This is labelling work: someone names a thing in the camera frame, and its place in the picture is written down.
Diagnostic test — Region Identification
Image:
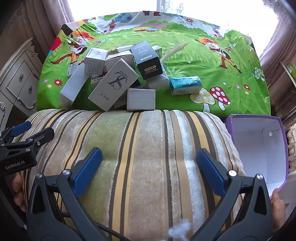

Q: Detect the brown curtain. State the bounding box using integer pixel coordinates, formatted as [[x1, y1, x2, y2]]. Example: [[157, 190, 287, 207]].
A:
[[23, 0, 75, 63]]

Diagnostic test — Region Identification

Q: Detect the embroidered beige cloth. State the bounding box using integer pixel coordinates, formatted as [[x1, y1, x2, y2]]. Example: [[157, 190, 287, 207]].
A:
[[286, 126, 296, 173]]

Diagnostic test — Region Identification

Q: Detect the pink patterned curtain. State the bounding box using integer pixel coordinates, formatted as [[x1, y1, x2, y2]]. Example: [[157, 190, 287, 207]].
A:
[[259, 16, 296, 127]]

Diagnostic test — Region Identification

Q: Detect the white card with green print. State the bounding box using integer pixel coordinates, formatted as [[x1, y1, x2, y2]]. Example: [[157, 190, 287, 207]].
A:
[[280, 61, 296, 84]]

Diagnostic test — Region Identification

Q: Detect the green cartoon printed tablecloth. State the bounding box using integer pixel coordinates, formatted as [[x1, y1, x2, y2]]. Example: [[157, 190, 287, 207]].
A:
[[36, 10, 272, 116]]

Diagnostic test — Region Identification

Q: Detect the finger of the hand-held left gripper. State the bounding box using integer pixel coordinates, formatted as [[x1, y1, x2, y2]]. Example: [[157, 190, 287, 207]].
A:
[[0, 120, 32, 145], [23, 127, 55, 149]]

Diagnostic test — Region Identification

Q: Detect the cream carved dresser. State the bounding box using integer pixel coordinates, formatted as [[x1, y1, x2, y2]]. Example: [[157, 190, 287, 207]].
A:
[[0, 37, 44, 145]]

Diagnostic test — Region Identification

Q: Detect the pile of small cartons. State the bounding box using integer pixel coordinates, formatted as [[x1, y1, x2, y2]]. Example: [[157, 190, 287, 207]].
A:
[[59, 40, 169, 112]]

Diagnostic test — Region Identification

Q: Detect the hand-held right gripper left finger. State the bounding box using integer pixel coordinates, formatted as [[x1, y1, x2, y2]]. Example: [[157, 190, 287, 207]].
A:
[[25, 147, 109, 241]]

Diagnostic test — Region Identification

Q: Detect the teal carton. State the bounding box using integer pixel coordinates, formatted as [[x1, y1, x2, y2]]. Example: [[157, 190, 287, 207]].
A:
[[168, 76, 201, 96]]

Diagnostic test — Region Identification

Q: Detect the person's left hand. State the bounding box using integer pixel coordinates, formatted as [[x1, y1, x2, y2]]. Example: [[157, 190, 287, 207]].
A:
[[11, 174, 27, 212]]

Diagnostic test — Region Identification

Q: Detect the white lace curtain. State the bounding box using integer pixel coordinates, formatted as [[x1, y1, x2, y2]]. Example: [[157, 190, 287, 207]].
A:
[[158, 0, 204, 14]]

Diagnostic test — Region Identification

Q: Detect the striped plush cushion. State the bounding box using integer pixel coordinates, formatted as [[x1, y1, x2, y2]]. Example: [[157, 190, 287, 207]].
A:
[[17, 109, 247, 241]]

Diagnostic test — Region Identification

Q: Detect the white cotton tuft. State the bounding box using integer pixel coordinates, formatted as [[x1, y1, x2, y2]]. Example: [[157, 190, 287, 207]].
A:
[[168, 222, 193, 239]]

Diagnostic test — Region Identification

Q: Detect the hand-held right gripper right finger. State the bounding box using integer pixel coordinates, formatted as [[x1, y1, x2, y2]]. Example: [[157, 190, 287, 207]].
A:
[[192, 148, 275, 241]]

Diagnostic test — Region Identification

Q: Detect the black cable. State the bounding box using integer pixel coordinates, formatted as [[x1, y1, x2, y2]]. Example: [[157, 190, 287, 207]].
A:
[[98, 221, 126, 241]]

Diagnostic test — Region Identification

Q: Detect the purple cardboard box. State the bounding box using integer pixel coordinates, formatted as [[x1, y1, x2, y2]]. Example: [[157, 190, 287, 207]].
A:
[[224, 115, 289, 193]]

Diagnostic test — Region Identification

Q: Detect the person's right hand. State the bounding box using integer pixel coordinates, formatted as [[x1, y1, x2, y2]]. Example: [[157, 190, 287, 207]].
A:
[[271, 188, 288, 224]]

